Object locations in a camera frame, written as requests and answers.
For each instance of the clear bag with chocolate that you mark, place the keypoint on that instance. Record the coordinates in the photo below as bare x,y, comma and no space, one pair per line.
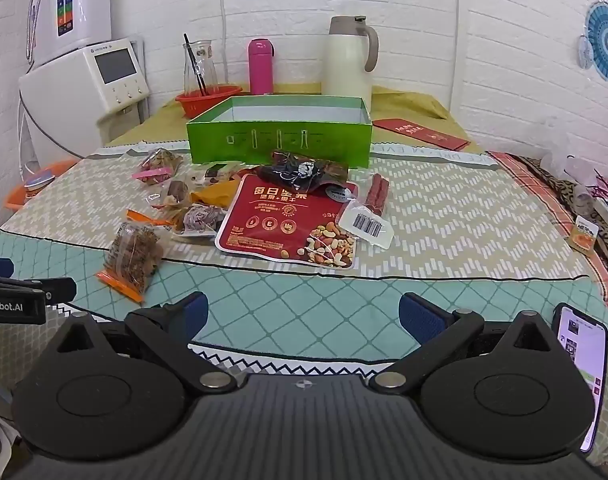
176,191

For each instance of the pink thermos bottle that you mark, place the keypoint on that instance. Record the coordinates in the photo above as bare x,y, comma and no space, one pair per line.
260,67

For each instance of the small orange sachet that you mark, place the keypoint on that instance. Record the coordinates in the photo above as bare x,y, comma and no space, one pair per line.
583,234

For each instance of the clear sausage packet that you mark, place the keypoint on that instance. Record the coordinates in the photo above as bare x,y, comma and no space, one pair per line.
371,215

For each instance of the orange snack packet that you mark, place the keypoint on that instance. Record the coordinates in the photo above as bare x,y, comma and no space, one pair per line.
216,194

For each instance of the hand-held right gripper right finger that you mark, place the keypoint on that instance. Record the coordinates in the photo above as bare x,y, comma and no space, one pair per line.
421,317

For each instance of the red envelope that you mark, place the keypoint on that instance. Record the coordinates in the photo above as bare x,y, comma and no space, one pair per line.
423,132

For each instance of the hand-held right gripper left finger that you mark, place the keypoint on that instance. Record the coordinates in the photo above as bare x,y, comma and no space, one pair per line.
198,310

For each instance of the blue round wall decoration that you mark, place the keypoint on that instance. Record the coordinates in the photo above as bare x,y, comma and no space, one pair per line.
606,35

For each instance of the clear bag pink zip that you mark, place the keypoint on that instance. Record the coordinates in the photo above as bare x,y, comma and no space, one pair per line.
159,162

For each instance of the white lidded cup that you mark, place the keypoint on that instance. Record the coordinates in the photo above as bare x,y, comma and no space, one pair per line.
38,181

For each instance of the dark brown snack packet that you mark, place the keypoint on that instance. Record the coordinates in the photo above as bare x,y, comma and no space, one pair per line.
304,167

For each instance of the glass carafe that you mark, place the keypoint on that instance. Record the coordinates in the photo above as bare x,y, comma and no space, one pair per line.
201,67

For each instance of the leopard print blanket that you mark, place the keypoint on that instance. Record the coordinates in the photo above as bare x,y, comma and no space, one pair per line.
556,191

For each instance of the cream thermal jug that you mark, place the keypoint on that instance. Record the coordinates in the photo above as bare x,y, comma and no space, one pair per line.
346,65

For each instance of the patterned tablecloth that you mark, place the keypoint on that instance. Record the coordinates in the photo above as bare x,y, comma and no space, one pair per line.
448,220

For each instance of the large red nut packet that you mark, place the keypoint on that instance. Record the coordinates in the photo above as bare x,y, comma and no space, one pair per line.
274,220

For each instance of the red snack packet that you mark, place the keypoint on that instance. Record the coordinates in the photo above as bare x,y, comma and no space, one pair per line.
224,169

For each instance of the orange plastic basin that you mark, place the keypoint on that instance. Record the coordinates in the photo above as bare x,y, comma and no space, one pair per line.
19,199

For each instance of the clear plastic bag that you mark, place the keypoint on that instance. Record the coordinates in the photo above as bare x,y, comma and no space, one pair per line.
568,162

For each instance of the green cardboard box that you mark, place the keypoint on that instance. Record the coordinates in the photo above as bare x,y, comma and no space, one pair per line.
279,142

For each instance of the large clear nut bag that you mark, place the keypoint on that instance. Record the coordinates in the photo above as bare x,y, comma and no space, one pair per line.
131,257

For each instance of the smartphone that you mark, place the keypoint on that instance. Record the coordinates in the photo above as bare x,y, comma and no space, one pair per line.
578,375

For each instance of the white appliance with screen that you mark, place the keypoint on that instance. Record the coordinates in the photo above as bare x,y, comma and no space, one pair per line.
74,90

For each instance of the red plastic basket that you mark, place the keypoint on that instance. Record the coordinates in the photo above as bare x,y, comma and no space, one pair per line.
204,102

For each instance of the white water purifier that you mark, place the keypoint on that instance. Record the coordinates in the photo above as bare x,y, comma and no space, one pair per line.
79,5

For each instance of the black straw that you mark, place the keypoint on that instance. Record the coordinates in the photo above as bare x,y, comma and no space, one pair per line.
194,62

